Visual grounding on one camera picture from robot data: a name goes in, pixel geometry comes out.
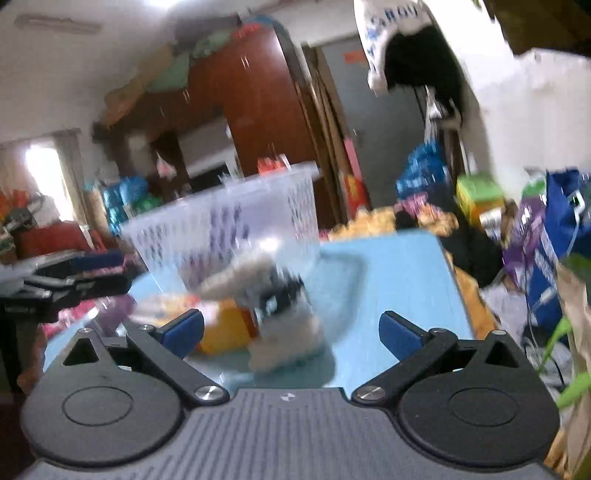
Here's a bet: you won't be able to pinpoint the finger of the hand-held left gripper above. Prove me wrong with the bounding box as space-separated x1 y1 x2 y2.
22 276 134 306
28 255 136 280

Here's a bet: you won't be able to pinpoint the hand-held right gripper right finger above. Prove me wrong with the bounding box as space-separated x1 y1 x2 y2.
351 311 518 408

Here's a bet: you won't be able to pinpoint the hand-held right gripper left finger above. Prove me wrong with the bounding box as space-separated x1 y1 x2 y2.
61 309 230 407

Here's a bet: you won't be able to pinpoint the grey white plush toy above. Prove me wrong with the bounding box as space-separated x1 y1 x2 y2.
193 247 340 372

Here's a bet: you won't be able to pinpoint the clear plastic basket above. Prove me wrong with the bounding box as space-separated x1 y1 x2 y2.
122 161 324 296

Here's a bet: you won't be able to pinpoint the pink purple cloth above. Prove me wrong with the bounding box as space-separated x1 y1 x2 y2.
42 294 139 340

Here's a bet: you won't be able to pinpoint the blue green packets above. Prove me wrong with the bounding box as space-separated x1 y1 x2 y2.
100 176 164 234

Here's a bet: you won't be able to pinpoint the black cloth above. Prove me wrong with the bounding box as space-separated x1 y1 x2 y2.
436 222 506 288

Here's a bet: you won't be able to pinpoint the yellow patterned blanket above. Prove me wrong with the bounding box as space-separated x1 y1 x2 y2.
327 207 459 241

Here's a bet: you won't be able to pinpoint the red cardboard box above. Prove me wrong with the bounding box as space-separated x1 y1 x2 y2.
341 171 371 214

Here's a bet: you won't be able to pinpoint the purple plastic bag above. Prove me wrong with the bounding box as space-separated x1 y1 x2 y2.
502 194 555 289

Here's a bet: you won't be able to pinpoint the green cardboard box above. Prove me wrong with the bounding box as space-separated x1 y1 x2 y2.
456 172 508 227

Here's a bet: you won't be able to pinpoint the pile of blue packets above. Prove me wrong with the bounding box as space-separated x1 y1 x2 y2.
396 140 452 200

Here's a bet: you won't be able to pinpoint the green plant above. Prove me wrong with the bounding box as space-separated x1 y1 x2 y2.
539 253 591 409

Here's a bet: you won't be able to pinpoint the brown paper bag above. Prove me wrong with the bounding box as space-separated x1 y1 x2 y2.
545 261 591 480

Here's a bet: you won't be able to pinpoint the grey door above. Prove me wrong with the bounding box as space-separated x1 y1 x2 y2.
321 41 432 217

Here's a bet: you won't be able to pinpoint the blue fabric bag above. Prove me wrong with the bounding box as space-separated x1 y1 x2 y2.
525 168 591 335

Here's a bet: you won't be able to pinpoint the brown wooden wardrobe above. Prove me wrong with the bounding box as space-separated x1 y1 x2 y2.
102 25 340 229

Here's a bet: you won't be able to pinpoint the ceiling tube lamp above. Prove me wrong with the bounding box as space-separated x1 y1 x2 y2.
14 13 103 36

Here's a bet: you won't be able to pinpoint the black hanging garment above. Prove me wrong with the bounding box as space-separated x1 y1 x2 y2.
384 24 468 130

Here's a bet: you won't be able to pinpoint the white printed hanging bag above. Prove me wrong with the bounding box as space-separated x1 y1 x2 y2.
353 0 437 95

